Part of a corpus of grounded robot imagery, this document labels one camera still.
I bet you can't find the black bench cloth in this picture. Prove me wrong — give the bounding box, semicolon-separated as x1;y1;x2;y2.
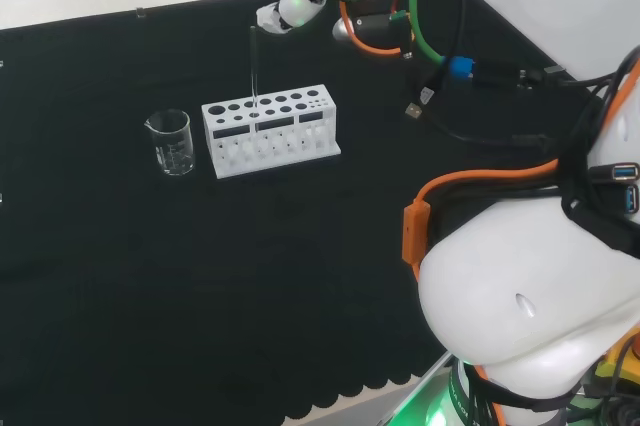
0;0;601;426

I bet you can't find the clear glass beaker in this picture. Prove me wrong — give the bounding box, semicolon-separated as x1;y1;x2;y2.
144;109;197;177

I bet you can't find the yellow stop button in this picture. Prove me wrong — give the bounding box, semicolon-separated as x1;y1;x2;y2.
593;328;640;380

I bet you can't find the blue cable connector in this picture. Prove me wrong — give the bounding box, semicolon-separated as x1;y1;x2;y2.
448;56;477;82

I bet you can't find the orange cable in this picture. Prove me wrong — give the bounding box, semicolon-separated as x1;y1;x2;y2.
337;0;640;426

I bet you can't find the black USB plug cable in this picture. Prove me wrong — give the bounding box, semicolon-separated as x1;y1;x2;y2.
403;65;454;121

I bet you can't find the white test tube rack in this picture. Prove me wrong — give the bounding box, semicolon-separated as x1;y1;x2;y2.
201;84;343;180

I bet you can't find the black serial adapter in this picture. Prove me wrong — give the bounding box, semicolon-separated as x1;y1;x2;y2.
472;60;565;93

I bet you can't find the green cable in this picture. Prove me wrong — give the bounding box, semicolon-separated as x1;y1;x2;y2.
319;0;447;67

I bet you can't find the metal base plate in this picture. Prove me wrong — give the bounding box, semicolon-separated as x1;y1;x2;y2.
344;349;459;426

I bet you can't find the clear glass rod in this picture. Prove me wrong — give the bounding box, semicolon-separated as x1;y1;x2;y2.
249;25;260;110

